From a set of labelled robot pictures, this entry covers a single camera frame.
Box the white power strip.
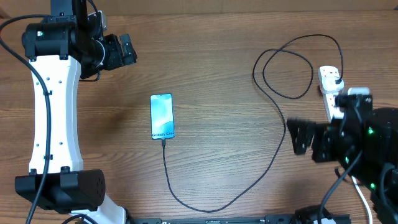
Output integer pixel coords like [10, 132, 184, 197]
[318, 65, 343, 123]

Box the white power strip cord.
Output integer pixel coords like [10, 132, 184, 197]
[351, 175, 374, 224]

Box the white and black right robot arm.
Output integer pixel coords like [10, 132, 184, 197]
[287, 108, 397, 223]

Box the white charger plug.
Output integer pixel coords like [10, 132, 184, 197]
[320, 77, 345, 94]

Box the Samsung Galaxy smartphone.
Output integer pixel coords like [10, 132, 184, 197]
[150, 93, 175, 140]

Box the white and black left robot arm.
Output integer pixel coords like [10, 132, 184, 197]
[15, 0, 137, 223]

